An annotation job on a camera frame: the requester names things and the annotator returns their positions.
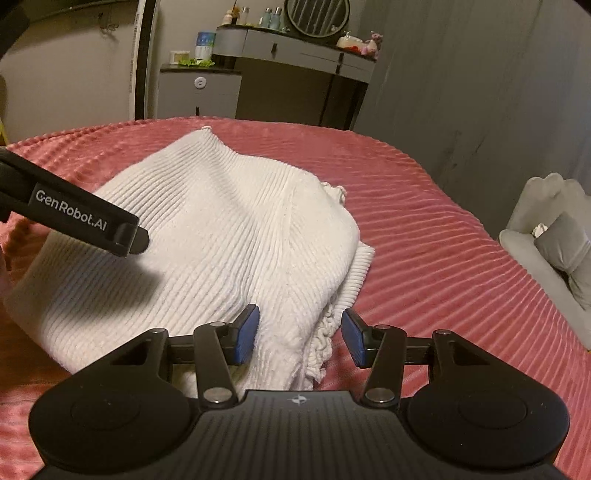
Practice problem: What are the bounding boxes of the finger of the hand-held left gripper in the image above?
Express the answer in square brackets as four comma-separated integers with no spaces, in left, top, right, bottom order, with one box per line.
[113,223,149,257]

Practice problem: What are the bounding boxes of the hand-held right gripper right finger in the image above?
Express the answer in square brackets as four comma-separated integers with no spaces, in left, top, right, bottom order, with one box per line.
[342,308,481,407]

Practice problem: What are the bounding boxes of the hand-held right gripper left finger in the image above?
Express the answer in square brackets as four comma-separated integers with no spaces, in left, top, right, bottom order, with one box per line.
[113,304,260,406]

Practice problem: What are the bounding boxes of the white ribbed knit sweater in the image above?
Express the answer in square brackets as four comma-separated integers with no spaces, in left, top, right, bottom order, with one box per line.
[4,126,376,391]

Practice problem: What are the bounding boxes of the pink ribbed blanket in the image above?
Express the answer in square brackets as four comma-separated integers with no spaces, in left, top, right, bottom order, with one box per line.
[0,116,591,480]

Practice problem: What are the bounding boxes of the grey bedside cabinet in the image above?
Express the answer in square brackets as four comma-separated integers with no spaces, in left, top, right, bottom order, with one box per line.
[157,64,243,121]

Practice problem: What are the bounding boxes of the tall white floor mirror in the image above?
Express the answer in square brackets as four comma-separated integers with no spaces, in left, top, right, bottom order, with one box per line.
[126,0,160,121]

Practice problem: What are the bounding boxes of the grey velvet sofa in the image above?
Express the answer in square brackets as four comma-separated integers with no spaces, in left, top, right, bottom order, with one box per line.
[499,173,591,349]

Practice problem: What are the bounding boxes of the blue and white package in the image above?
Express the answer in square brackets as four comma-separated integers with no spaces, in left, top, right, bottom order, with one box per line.
[196,31,217,61]

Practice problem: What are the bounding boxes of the grey cushion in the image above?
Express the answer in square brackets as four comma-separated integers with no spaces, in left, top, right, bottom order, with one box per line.
[534,212,591,311]

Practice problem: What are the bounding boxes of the grey dressing table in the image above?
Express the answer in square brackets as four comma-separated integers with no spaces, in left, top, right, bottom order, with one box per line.
[211,25,376,134]

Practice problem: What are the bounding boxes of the grey curtain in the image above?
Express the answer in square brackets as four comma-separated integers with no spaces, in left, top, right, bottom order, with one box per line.
[351,0,591,250]

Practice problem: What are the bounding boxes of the round black-framed mirror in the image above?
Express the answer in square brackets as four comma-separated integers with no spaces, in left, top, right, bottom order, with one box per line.
[284,0,352,38]

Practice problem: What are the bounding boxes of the white bowl with red items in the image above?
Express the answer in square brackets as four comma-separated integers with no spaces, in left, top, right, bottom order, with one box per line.
[336,34,365,54]

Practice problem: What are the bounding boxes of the pink plush toy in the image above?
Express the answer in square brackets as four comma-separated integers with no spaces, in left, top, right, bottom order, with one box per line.
[362,32,384,60]

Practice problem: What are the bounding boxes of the dark wall television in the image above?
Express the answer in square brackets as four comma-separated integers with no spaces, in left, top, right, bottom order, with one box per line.
[0,0,33,61]

